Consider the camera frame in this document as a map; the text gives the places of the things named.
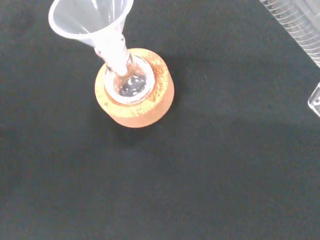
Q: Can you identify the round-bottom glass flask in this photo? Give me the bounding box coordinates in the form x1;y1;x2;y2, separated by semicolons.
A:
103;53;155;105

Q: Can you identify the black bench cloth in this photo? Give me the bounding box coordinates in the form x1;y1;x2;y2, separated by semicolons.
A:
0;0;320;240

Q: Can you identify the clear plastic funnel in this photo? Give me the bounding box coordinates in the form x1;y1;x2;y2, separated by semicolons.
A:
48;0;135;77

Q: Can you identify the cork ring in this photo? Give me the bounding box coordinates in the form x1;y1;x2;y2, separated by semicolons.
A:
94;47;175;129

